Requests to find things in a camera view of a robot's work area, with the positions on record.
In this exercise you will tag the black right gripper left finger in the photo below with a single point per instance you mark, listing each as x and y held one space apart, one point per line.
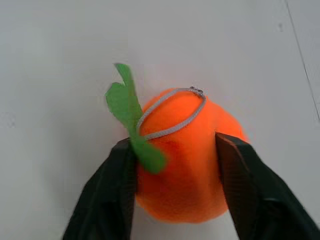
105 195

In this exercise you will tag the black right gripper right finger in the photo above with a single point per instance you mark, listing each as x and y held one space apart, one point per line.
260 197

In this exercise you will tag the orange plush fruit toy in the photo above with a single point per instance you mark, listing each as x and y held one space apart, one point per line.
186 160

